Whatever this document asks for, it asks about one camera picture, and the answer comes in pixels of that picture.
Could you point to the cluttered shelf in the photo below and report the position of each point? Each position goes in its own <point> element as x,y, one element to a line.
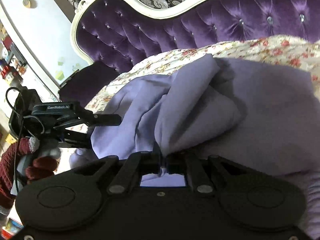
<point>11,62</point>

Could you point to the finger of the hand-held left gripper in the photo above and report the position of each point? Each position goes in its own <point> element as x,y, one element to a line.
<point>77,138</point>
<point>105,120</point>

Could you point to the white framed panel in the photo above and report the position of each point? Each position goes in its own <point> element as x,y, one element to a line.
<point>37,37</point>

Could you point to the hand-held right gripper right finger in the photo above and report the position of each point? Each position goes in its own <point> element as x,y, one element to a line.
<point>197,172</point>

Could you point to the purple tufted sofa white frame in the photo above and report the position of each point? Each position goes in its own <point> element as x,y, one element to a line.
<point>150,30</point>

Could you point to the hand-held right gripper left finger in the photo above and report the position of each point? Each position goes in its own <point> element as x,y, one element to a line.
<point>130,170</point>

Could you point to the purple velvet cushion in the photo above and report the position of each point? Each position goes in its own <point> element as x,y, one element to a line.
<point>85,82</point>

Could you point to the lilac hooded zip jacket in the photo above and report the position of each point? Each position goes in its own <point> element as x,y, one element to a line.
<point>200,110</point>

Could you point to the floral blanket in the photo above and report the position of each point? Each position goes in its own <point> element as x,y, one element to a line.
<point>250,50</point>

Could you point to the person's left hand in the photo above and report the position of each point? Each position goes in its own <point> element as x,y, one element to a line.
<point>37,166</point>

